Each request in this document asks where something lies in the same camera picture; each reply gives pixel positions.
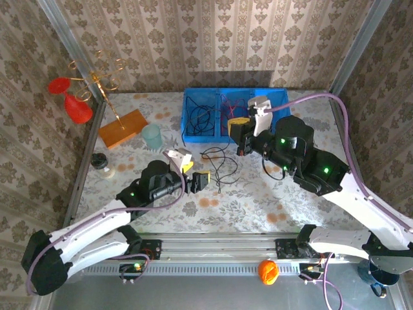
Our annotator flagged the thin red cable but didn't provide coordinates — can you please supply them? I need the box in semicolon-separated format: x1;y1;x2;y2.
219;94;249;119

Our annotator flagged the tangle of red black wires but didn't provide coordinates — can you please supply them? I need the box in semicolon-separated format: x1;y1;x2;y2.
200;147;240;194
219;94;249;119

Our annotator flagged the thin black cable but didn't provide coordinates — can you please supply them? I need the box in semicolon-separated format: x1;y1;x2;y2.
185;96;216;136
181;106;227;145

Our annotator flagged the blue three-compartment plastic bin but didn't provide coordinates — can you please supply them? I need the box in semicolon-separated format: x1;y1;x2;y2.
180;87;290;145

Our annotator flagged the frosted pale green cup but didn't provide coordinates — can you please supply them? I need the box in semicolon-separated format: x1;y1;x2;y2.
141;124;164;150

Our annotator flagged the small bottle with black cap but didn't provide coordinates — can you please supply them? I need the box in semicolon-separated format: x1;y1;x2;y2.
91;152;116;180

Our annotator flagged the small black controller board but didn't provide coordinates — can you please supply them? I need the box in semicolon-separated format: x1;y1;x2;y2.
298;262;327;285
118;263;145;285

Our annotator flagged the red plastic goblet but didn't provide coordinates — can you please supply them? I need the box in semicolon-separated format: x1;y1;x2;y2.
47;76;94;125

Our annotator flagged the orange mandarin fruit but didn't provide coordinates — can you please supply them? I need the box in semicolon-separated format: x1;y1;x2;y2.
257;259;280;285

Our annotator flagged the dark blue mug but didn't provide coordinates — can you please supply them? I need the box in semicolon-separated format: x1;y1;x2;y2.
357;260;400;298

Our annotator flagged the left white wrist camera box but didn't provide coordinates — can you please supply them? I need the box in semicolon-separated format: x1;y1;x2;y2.
166;148;193;169

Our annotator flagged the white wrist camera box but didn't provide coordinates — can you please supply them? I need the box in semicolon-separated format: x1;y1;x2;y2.
166;148;193;169
247;96;272;136

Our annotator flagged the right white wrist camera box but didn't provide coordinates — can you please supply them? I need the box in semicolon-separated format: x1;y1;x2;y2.
247;96;272;136

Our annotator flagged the aluminium side rail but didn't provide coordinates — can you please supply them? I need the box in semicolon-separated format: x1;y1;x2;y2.
60;99;107;236
327;92;381;236

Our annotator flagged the gold wire stand wooden base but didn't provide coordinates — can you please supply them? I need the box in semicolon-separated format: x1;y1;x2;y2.
67;48;150;150

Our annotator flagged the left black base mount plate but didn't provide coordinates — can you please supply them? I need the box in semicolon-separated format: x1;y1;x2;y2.
103;238;163;261

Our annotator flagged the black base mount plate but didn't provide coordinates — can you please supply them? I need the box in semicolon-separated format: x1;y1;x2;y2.
103;238;163;261
275;238;323;259

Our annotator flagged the aluminium frame rail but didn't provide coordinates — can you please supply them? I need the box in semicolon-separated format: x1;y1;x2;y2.
48;231;396;263

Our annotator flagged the grey slotted cable duct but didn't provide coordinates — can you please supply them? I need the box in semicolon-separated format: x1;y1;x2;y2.
79;260;310;276

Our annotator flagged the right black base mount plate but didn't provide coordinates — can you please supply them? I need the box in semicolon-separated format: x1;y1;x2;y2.
275;238;323;259

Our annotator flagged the aluminium corner post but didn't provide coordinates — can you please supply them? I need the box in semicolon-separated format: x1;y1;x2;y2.
328;0;393;98
37;0;106;104

